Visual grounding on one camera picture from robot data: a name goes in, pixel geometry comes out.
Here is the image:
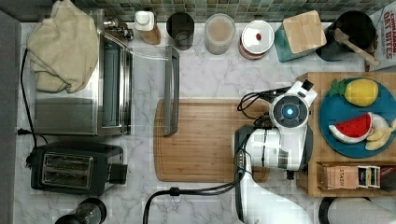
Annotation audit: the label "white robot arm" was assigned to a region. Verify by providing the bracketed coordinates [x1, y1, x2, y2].
[233, 80, 317, 224]

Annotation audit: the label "wooden drawer cabinet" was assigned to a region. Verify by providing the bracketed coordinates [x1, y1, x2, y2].
[297, 72, 395, 197]

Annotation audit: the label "bamboo cutting board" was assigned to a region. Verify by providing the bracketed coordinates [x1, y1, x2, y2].
[153, 99, 253, 183]

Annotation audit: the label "stainless toaster oven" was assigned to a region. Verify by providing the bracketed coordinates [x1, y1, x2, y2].
[35, 9, 170, 135]

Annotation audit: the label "clear jar beige powder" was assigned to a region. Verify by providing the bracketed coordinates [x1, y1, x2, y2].
[205, 13, 235, 55]

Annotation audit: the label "dark empty glass cup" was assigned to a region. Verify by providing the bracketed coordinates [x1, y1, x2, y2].
[166, 12, 194, 50]

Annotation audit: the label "white lid jar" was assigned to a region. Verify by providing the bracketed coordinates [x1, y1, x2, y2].
[238, 21, 275, 60]

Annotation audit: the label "white cap wooden bottle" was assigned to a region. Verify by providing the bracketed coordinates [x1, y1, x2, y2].
[134, 11, 161, 45]

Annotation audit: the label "teal box wooden lid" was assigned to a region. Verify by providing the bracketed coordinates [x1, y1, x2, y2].
[275, 10, 327, 63]

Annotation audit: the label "blue round plate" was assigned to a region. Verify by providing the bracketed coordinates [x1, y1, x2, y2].
[318, 77, 395, 159]

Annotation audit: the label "black pepper grinder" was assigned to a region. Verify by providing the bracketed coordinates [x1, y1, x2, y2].
[55, 198, 107, 224]

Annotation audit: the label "black two-slot toaster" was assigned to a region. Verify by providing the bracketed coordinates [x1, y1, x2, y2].
[30, 142, 128, 196]

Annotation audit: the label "stash tea box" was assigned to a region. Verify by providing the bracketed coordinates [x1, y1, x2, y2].
[318, 164, 380, 189]

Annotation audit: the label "beige folded towel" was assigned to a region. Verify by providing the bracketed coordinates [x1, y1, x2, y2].
[27, 0, 99, 93]

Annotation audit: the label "plush watermelon slice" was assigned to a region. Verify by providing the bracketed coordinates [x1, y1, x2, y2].
[329, 112, 373, 144]

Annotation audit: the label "wooden spoon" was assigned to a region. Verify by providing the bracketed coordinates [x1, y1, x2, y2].
[334, 28, 380, 66]

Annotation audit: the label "yellow plush pineapple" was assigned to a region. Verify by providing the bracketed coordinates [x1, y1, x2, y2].
[329, 78, 379, 107]

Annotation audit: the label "black utensil holder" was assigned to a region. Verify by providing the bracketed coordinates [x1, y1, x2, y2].
[316, 11, 376, 62]

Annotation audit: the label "plush banana pieces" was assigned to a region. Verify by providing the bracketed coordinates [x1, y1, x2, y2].
[365, 114, 396, 151]

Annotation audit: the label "dark tea packet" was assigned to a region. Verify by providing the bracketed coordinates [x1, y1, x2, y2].
[380, 166, 396, 192]

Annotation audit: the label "cinnamon oat bites box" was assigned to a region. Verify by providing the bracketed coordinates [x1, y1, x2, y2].
[365, 3, 396, 72]

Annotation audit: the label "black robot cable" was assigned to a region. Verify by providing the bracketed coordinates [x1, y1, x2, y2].
[142, 87, 293, 224]

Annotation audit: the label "toaster power cord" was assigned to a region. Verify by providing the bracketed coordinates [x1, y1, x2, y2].
[17, 48, 50, 148]

